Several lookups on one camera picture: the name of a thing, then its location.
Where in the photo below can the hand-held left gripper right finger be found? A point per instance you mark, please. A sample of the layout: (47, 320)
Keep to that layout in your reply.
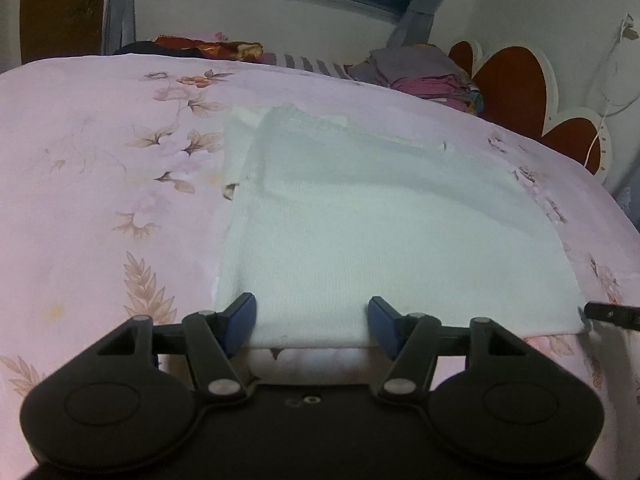
(382, 324)

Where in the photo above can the brown wooden door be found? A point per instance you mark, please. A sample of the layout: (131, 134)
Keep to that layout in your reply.
(65, 10)

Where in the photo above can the grey curtain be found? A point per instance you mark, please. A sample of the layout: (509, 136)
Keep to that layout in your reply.
(420, 5)
(120, 5)

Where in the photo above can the stack of folded clothes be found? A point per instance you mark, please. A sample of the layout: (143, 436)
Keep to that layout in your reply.
(415, 72)

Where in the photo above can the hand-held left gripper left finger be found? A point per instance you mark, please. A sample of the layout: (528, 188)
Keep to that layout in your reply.
(240, 321)

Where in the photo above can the white knitted sweater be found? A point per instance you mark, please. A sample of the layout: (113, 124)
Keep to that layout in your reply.
(380, 240)

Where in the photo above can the red and white headboard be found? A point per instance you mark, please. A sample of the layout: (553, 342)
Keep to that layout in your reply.
(510, 80)

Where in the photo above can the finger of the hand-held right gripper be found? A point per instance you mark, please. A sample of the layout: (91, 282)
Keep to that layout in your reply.
(612, 314)

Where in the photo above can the white wall socket with plug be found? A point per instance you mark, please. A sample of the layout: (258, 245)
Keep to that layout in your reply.
(629, 29)

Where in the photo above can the blue patterned fabric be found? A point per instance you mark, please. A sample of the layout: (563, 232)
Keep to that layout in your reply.
(630, 205)

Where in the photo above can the pink floral bed sheet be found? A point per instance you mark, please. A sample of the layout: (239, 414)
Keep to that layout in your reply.
(100, 185)

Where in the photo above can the dark cloth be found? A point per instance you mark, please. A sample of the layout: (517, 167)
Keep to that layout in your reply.
(135, 48)

